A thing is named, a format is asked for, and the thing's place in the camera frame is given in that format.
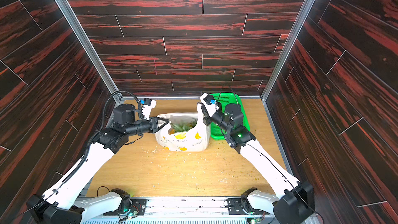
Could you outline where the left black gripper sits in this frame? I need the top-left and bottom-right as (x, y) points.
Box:
(124, 116), (169, 138)

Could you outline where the yellow pineapple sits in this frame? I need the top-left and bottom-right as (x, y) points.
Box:
(168, 119), (198, 134)

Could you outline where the white plastic bag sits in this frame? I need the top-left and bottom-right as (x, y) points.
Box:
(155, 104), (210, 152)

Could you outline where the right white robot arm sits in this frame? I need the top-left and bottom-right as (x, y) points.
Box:
(200, 93), (315, 224)

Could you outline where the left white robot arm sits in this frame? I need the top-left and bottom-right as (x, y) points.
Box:
(27, 98), (169, 224)

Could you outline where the green plastic basket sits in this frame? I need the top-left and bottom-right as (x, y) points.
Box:
(210, 92), (250, 141)

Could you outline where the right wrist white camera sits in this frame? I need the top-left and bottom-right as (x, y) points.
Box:
(200, 93), (220, 117)

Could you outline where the wrist white camera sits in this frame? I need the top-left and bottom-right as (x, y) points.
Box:
(140, 98), (157, 120)
(200, 93), (220, 117)

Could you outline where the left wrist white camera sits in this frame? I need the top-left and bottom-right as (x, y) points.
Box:
(140, 98), (157, 120)

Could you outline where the metal front rail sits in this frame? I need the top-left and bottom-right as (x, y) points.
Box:
(86, 197), (279, 224)

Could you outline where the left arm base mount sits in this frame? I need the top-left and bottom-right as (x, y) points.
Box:
(96, 186), (147, 224)

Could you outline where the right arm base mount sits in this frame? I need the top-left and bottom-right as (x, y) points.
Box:
(223, 187), (269, 224)

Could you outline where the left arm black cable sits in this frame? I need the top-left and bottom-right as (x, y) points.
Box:
(58, 91), (144, 187)

